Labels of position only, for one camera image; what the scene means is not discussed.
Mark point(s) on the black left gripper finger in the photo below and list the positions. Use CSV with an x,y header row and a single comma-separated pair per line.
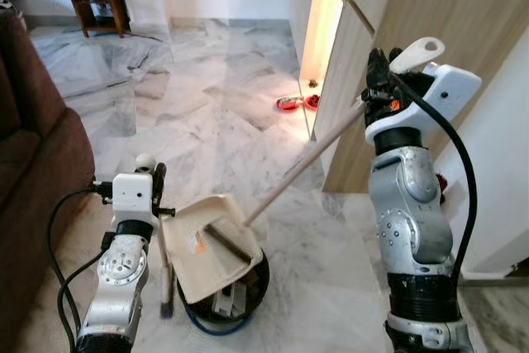
x,y
159,183

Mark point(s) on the brown sofa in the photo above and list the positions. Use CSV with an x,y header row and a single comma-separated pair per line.
x,y
41,163

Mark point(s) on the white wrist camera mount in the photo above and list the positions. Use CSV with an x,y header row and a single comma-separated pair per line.
x,y
132,196
450,93

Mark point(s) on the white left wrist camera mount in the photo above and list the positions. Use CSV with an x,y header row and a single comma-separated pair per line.
x,y
132,196

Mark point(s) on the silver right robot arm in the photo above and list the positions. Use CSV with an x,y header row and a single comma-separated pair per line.
x,y
409,221

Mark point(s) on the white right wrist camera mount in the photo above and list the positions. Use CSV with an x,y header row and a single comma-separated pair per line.
x,y
450,93

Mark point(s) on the red pet bowl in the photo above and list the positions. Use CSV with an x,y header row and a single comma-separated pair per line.
x,y
312,102
289,105

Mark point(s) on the red duster brush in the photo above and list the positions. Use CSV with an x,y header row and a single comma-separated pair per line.
x,y
441,183

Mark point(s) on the black trash bin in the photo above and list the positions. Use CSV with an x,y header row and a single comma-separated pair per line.
x,y
252,287

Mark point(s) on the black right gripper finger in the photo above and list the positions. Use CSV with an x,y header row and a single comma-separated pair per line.
x,y
378,72

